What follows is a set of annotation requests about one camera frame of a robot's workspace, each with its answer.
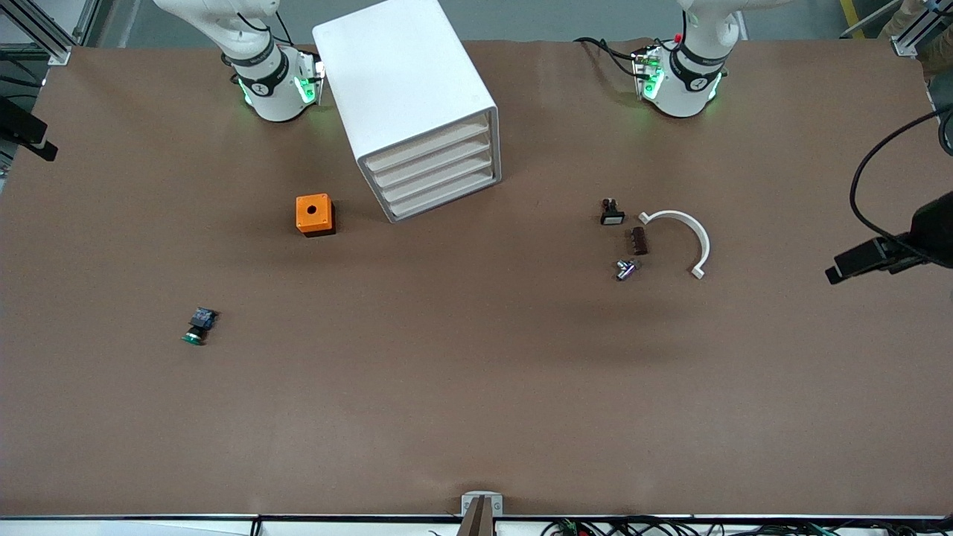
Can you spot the white cabinet drawer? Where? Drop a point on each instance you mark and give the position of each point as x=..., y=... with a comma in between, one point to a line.
x=439, y=194
x=432, y=179
x=417, y=149
x=424, y=164

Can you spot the white table edge rail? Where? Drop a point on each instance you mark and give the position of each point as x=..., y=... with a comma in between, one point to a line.
x=149, y=528

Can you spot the orange box with hole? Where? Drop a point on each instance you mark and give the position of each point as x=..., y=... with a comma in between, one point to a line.
x=313, y=214

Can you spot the black square push button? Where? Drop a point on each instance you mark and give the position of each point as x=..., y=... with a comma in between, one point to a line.
x=612, y=216

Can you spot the white semicircular clamp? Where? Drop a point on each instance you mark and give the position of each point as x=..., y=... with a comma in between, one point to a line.
x=674, y=215

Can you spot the chrome pipe fitting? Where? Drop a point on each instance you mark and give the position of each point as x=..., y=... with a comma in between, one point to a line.
x=625, y=270

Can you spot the aluminium frame profile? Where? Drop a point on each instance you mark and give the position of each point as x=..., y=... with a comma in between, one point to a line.
x=85, y=22
x=52, y=48
x=904, y=46

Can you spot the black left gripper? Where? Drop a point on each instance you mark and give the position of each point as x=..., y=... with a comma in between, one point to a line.
x=931, y=229

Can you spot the white drawer cabinet shell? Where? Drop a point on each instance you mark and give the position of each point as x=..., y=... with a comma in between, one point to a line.
x=402, y=74

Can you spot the brown camera post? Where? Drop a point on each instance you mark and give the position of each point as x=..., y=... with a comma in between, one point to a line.
x=476, y=521

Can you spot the grey metal mounting bracket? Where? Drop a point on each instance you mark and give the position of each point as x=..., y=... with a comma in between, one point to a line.
x=498, y=500

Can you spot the green push button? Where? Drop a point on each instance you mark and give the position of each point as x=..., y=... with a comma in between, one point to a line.
x=199, y=321

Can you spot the brown ridged block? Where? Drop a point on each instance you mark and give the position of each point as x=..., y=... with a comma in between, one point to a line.
x=639, y=240

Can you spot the person in beige trousers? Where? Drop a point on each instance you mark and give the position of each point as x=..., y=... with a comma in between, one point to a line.
x=907, y=9

